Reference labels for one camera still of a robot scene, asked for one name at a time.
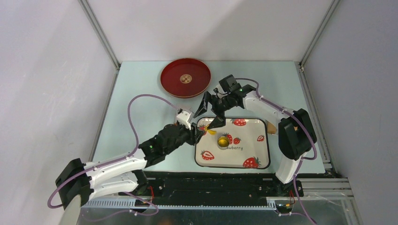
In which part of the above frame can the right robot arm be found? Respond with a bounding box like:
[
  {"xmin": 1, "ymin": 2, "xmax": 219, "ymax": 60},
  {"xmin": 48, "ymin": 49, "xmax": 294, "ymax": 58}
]
[{"xmin": 194, "ymin": 75, "xmax": 317, "ymax": 196}]

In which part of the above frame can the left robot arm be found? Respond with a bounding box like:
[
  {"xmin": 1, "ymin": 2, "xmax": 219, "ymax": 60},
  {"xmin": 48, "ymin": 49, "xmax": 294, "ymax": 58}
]
[{"xmin": 47, "ymin": 109, "xmax": 206, "ymax": 209}]

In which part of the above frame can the red round plate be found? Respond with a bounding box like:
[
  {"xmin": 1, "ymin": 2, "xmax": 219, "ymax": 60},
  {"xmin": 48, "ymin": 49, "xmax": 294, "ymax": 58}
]
[{"xmin": 160, "ymin": 58, "xmax": 212, "ymax": 98}]

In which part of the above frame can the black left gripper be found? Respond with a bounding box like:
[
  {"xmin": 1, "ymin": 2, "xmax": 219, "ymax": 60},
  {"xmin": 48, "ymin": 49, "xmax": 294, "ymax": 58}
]
[{"xmin": 164, "ymin": 121, "xmax": 205, "ymax": 155}]

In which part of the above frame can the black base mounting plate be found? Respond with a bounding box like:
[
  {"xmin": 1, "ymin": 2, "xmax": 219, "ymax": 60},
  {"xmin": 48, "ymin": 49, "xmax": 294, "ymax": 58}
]
[{"xmin": 132, "ymin": 172, "xmax": 293, "ymax": 207}]

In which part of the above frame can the aluminium frame rail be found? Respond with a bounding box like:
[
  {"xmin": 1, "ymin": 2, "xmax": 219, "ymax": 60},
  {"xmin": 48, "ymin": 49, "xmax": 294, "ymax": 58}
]
[{"xmin": 71, "ymin": 177, "xmax": 355, "ymax": 212}]

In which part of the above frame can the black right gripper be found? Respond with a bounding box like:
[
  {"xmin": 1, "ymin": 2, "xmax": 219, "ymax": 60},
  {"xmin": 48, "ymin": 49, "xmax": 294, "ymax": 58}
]
[{"xmin": 193, "ymin": 91, "xmax": 234, "ymax": 130}]

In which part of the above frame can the strawberry print tray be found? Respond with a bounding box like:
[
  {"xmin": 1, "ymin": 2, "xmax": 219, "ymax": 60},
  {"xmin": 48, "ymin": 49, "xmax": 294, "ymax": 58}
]
[{"xmin": 195, "ymin": 117, "xmax": 271, "ymax": 169}]

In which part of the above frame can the yellow dough trimmings strip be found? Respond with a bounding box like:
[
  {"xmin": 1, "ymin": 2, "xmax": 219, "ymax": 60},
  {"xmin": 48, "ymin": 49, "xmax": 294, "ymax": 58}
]
[{"xmin": 204, "ymin": 125, "xmax": 217, "ymax": 135}]

